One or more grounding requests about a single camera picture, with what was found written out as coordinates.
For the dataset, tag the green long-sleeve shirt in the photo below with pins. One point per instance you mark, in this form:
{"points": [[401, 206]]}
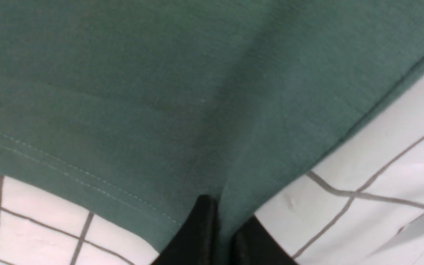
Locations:
{"points": [[336, 64]]}

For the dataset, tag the white grid-pattern tablecloth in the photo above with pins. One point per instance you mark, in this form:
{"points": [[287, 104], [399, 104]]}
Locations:
{"points": [[363, 184]]}

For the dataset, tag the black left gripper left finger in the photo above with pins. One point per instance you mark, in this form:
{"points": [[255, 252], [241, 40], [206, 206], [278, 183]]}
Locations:
{"points": [[194, 242]]}

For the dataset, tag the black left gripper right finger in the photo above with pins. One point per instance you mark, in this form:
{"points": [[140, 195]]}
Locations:
{"points": [[253, 245]]}

